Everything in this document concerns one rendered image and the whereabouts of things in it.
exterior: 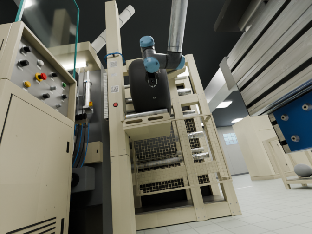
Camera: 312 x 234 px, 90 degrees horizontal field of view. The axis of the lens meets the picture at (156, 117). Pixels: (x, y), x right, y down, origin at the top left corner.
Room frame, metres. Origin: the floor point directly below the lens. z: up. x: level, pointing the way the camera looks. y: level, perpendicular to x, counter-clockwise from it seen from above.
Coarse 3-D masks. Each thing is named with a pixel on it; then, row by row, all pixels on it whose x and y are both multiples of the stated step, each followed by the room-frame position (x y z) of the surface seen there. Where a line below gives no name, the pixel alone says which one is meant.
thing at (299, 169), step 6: (270, 138) 2.71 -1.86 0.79; (276, 138) 2.60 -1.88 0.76; (270, 144) 2.79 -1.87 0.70; (270, 150) 2.81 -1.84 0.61; (276, 156) 2.79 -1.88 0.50; (276, 162) 2.80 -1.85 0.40; (294, 162) 2.83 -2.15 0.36; (294, 168) 2.65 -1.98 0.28; (300, 168) 2.55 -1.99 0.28; (306, 168) 2.51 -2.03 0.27; (282, 174) 2.78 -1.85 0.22; (300, 174) 2.59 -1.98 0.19; (306, 174) 2.53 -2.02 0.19; (282, 180) 2.83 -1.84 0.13; (288, 180) 2.76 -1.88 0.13; (294, 180) 2.66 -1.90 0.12; (300, 180) 2.54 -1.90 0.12; (306, 180) 2.44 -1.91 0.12; (288, 186) 2.79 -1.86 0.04
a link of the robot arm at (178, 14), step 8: (176, 0) 0.47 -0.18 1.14; (184, 0) 0.47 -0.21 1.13; (176, 8) 0.49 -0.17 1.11; (184, 8) 0.49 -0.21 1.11; (176, 16) 0.51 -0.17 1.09; (184, 16) 0.52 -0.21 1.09; (176, 24) 0.53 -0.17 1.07; (184, 24) 0.54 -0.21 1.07; (176, 32) 0.55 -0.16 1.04; (176, 40) 0.58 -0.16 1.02; (168, 48) 0.62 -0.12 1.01; (176, 48) 0.60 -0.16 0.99; (168, 56) 0.63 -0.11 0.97; (176, 56) 0.63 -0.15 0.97; (168, 64) 0.65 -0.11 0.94; (176, 64) 0.66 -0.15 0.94; (184, 64) 0.68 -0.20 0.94
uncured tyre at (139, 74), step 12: (132, 72) 0.99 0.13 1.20; (144, 72) 0.98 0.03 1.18; (132, 84) 1.01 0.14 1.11; (144, 84) 1.00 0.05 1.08; (156, 84) 1.00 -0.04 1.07; (168, 84) 1.04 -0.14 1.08; (132, 96) 1.06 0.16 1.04; (144, 96) 1.04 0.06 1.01; (156, 96) 1.05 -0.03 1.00; (168, 96) 1.09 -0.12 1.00; (144, 108) 1.11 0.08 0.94; (156, 108) 1.13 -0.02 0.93; (168, 108) 1.16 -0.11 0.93
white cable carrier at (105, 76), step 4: (104, 76) 1.20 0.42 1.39; (104, 80) 1.20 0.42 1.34; (104, 84) 1.20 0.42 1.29; (104, 88) 1.21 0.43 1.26; (104, 92) 1.21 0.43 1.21; (104, 96) 1.20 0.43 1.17; (104, 100) 1.21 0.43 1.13; (104, 104) 1.20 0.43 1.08; (108, 104) 1.25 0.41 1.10; (104, 108) 1.21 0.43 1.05; (108, 108) 1.22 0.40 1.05; (104, 112) 1.20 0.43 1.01; (108, 112) 1.22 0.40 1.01; (104, 116) 1.20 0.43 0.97; (108, 116) 1.22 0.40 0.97
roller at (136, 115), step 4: (164, 108) 1.13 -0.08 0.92; (140, 112) 1.12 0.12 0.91; (144, 112) 1.12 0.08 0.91; (148, 112) 1.12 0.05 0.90; (152, 112) 1.12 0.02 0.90; (156, 112) 1.12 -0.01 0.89; (160, 112) 1.12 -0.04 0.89; (164, 112) 1.12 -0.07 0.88; (168, 112) 1.13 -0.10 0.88; (128, 116) 1.12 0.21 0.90; (132, 116) 1.12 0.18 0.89; (136, 116) 1.12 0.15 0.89; (140, 116) 1.12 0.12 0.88; (144, 116) 1.13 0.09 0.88
